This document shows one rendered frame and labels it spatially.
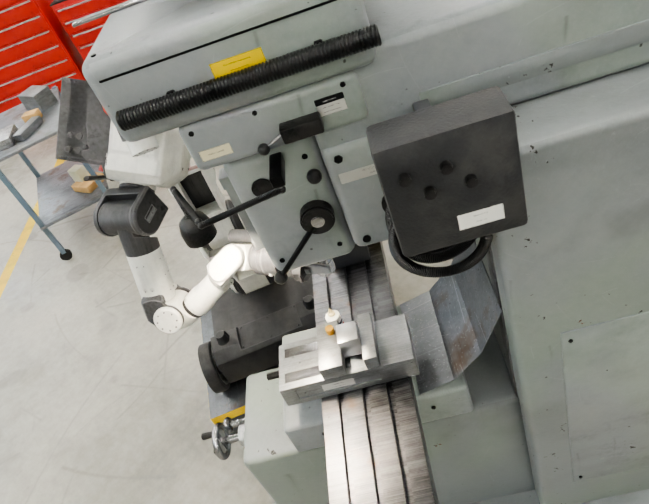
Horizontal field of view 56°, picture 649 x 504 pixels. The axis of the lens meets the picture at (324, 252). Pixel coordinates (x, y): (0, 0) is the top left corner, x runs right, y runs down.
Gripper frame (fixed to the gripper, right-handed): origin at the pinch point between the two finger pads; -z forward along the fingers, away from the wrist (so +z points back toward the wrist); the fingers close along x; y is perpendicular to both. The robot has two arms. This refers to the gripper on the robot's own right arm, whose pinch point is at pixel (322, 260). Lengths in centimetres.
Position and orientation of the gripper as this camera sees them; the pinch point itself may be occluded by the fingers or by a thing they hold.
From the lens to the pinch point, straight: 145.6
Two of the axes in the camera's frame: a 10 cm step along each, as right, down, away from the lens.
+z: -8.9, -0.4, 4.5
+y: 2.9, 7.1, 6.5
